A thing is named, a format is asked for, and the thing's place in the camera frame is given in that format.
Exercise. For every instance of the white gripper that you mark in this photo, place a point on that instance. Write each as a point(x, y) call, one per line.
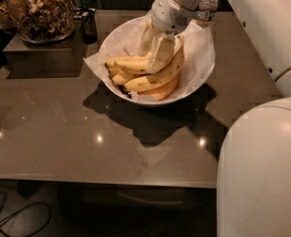
point(167, 16)

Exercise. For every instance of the dark wooden riser box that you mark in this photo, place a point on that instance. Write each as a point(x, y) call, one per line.
point(59, 59)

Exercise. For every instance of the long lower yellow banana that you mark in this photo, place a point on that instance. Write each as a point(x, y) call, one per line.
point(161, 78)

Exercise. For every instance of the white paper liner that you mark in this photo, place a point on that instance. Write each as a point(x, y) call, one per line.
point(125, 40)

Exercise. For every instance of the glass jar of nuts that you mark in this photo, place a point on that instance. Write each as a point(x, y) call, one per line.
point(42, 21)

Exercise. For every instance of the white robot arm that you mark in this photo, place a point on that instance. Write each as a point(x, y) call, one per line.
point(254, 168)

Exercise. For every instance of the clear plastic water bottle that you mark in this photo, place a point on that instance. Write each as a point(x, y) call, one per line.
point(206, 12)

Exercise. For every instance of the short yellow banana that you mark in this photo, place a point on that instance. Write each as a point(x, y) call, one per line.
point(120, 77)

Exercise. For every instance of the snack bowl far left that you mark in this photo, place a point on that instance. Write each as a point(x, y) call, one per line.
point(6, 22)

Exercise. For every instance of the orange fruit under bananas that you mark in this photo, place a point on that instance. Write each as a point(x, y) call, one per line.
point(163, 91)

